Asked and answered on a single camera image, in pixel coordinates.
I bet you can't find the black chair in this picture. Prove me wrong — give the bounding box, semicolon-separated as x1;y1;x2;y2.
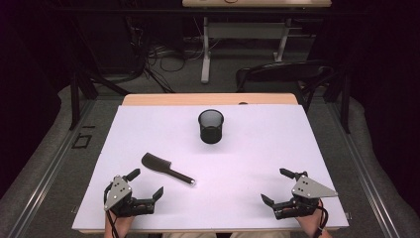
235;59;335;114

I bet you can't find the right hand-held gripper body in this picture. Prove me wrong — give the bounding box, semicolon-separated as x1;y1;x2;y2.
272;175;339;221

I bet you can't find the person's left hand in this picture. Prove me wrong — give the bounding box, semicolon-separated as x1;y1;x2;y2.
104;209;137;238

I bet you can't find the black mesh pen holder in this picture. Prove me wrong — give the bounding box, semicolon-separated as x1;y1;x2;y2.
197;109;225;145

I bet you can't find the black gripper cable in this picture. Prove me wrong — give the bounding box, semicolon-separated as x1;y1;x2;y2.
312;198;330;238
103;183;121;238

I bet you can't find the grey metal floor rail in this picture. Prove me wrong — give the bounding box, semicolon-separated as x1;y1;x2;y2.
326;98;401;238
5;98;97;238

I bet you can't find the bundle of floor cables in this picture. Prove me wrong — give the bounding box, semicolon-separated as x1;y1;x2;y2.
125;16;206;94

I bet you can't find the dark brown comb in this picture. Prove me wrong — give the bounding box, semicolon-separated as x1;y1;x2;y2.
141;152;196;186

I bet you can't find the white table mat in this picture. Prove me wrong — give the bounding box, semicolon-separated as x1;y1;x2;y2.
71;104;350;232

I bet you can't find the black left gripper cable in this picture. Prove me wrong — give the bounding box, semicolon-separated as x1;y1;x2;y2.
103;183;121;238

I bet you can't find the black metal stand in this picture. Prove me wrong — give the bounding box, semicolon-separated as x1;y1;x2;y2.
322;63;353;135
68;68;132;131

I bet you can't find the wooden table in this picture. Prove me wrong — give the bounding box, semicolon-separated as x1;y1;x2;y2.
71;92;350;236

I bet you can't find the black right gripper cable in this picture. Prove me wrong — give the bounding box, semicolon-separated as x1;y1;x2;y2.
312;198;330;238

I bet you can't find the white-legged desk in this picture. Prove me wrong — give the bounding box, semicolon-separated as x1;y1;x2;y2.
181;0;333;84

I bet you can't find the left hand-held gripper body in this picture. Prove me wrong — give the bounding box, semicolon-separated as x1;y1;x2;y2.
103;175;157;218

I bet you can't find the person's right hand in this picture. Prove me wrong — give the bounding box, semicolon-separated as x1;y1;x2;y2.
294;206;332;238

